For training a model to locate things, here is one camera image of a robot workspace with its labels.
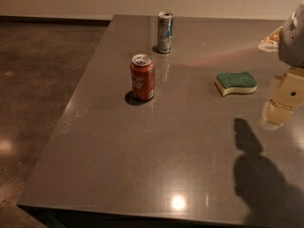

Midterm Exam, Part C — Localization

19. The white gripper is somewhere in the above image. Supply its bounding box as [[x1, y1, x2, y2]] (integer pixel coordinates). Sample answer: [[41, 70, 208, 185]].
[[260, 1, 304, 130]]

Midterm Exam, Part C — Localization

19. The red coke can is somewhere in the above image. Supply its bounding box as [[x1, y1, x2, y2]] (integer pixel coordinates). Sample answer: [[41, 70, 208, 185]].
[[130, 54, 155, 102]]

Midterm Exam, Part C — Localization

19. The silver blue energy drink can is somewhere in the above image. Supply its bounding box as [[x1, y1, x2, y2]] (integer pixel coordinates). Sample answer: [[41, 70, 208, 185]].
[[158, 11, 173, 54]]

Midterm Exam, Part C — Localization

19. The clear plastic wrapper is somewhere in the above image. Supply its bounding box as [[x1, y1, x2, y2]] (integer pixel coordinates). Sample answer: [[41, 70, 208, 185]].
[[257, 26, 283, 52]]

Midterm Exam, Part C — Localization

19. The green yellow sponge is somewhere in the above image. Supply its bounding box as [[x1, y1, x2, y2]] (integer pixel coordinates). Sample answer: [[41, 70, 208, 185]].
[[215, 71, 257, 96]]

